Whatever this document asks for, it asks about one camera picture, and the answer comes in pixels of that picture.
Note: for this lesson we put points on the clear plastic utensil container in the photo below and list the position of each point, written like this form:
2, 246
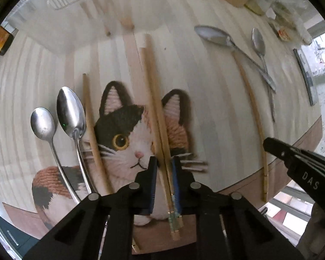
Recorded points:
70, 38

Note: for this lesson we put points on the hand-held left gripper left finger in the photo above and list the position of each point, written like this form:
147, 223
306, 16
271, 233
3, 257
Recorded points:
152, 187

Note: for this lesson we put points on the crumpled clear plastic bag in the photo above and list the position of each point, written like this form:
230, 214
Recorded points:
289, 8

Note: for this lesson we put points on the small metal spoon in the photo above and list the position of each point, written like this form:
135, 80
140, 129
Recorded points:
42, 124
258, 43

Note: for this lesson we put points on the wooden chopstick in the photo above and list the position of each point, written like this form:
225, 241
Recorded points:
93, 140
103, 23
163, 140
256, 113
149, 86

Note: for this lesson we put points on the striped cat placemat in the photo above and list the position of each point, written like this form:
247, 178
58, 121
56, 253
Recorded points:
119, 140

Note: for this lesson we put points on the pale yellow container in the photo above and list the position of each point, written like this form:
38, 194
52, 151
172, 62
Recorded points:
257, 4

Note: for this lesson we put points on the large metal spoon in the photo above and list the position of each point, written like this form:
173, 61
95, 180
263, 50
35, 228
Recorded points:
214, 35
70, 113

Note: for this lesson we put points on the small printed packet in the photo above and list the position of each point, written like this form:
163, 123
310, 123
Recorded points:
283, 33

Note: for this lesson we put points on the person's right forearm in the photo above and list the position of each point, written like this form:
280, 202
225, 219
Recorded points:
319, 227

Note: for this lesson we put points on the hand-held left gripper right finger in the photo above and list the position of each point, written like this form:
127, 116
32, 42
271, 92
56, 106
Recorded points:
176, 187

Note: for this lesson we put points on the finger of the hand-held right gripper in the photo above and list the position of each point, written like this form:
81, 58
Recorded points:
276, 147

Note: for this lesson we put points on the teal cabinet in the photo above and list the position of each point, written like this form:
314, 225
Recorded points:
8, 235

